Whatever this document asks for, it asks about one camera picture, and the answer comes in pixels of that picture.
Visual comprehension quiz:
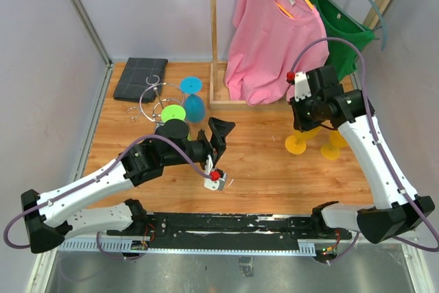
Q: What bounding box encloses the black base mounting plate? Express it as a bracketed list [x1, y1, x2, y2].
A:
[106, 213, 352, 253]

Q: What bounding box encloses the dark grey folded cloth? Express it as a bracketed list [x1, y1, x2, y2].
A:
[113, 58, 168, 103]

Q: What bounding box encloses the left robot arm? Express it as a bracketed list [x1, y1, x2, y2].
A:
[21, 117, 235, 254]

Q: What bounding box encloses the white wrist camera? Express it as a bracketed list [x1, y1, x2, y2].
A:
[287, 71, 311, 102]
[204, 155, 227, 191]

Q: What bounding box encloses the pink t-shirt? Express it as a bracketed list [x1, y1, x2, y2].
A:
[224, 0, 329, 106]

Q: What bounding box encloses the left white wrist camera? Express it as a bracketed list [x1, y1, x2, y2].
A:
[204, 155, 227, 191]

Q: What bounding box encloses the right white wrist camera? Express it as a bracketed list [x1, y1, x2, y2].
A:
[287, 71, 311, 102]

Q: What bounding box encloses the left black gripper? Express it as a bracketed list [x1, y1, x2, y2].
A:
[163, 118, 235, 175]

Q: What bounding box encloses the orange wine glass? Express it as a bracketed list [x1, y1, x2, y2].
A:
[285, 126, 322, 155]
[320, 130, 348, 161]

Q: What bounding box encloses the blue wine glass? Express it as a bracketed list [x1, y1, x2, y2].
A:
[180, 76, 205, 123]

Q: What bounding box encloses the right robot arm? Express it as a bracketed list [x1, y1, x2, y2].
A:
[287, 66, 435, 244]

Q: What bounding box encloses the green t-shirt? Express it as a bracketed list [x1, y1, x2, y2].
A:
[306, 0, 377, 83]

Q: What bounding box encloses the wooden clothes rack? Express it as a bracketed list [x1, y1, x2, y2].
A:
[209, 0, 393, 110]

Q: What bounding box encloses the chrome wine glass rack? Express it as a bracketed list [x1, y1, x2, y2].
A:
[126, 75, 188, 132]

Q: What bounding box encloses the green wine glass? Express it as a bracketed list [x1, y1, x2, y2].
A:
[161, 104, 189, 134]

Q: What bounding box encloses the aluminium frame post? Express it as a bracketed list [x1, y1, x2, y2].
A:
[50, 0, 114, 66]

